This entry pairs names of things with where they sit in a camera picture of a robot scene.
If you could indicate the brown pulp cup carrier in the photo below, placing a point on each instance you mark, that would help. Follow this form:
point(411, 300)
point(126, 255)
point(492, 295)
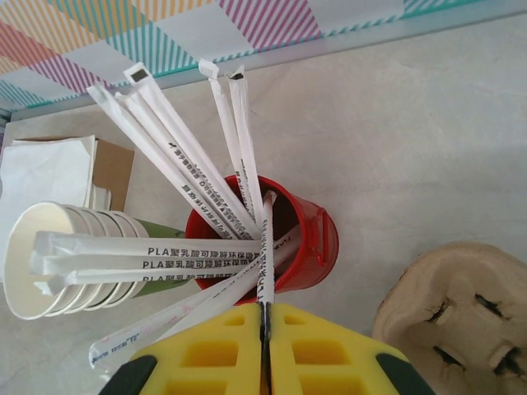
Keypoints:
point(453, 296)

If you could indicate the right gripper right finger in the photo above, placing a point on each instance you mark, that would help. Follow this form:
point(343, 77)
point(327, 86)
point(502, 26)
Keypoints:
point(280, 349)

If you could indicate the small red metal bucket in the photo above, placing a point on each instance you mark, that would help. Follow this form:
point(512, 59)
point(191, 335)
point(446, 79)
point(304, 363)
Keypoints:
point(313, 247)

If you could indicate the pink-printed wrapped drinking straw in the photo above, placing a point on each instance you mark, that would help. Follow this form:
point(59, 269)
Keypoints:
point(164, 319)

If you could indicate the paper-wrapped drinking straw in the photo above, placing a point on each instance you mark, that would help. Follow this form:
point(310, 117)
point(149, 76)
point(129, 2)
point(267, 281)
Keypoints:
point(123, 280)
point(103, 263)
point(265, 247)
point(243, 123)
point(223, 123)
point(171, 123)
point(103, 244)
point(119, 117)
point(155, 138)

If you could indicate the stack of white napkins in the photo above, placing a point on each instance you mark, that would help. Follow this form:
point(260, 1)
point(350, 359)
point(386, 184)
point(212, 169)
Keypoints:
point(41, 173)

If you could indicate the stack of green paper cups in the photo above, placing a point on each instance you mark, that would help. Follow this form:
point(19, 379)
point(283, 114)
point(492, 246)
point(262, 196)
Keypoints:
point(20, 284)

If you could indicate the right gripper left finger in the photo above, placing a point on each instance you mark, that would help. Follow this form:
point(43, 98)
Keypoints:
point(247, 349)

